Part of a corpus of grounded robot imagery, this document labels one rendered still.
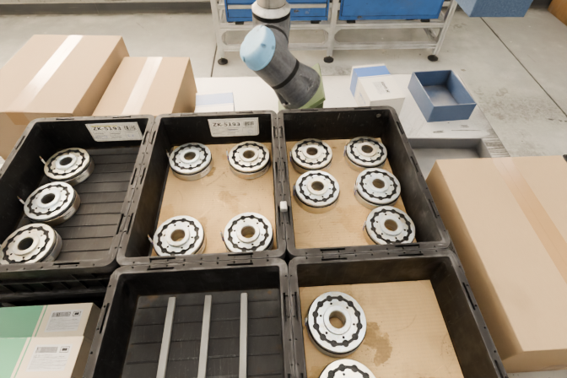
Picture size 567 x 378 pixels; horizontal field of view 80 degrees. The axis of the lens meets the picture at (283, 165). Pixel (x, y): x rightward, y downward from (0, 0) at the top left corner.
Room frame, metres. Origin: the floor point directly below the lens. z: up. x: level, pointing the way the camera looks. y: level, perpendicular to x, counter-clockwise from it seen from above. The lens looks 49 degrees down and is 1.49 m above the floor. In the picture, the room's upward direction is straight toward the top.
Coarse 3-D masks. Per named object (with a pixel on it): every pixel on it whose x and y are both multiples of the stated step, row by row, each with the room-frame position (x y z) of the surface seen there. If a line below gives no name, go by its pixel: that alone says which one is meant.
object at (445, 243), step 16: (288, 112) 0.66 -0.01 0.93; (304, 112) 0.66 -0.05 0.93; (320, 112) 0.66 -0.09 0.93; (336, 112) 0.66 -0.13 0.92; (400, 128) 0.60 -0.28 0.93; (416, 160) 0.50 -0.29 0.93; (288, 176) 0.45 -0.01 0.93; (416, 176) 0.45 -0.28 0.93; (288, 192) 0.41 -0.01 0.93; (288, 208) 0.38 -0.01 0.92; (432, 208) 0.38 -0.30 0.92; (288, 224) 0.33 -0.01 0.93; (288, 240) 0.30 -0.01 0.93; (448, 240) 0.30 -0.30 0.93; (288, 256) 0.28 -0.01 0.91
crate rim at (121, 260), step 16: (192, 112) 0.65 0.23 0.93; (208, 112) 0.65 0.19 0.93; (224, 112) 0.66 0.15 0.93; (240, 112) 0.66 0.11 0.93; (256, 112) 0.66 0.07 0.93; (272, 112) 0.66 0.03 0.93; (272, 128) 0.60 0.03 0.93; (144, 160) 0.49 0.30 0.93; (144, 176) 0.45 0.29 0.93; (128, 224) 0.33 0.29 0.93; (128, 240) 0.30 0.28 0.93; (144, 256) 0.27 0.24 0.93; (160, 256) 0.27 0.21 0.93; (176, 256) 0.27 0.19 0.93; (192, 256) 0.27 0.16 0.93; (208, 256) 0.27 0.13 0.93; (224, 256) 0.27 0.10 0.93; (240, 256) 0.27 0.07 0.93; (256, 256) 0.27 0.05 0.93; (272, 256) 0.27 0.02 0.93
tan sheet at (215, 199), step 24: (216, 144) 0.64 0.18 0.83; (264, 144) 0.64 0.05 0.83; (216, 168) 0.56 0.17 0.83; (168, 192) 0.48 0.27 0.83; (192, 192) 0.48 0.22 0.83; (216, 192) 0.48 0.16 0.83; (240, 192) 0.48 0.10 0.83; (264, 192) 0.48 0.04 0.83; (168, 216) 0.41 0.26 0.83; (192, 216) 0.41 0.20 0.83; (216, 216) 0.42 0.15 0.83; (264, 216) 0.42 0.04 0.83; (216, 240) 0.35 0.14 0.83
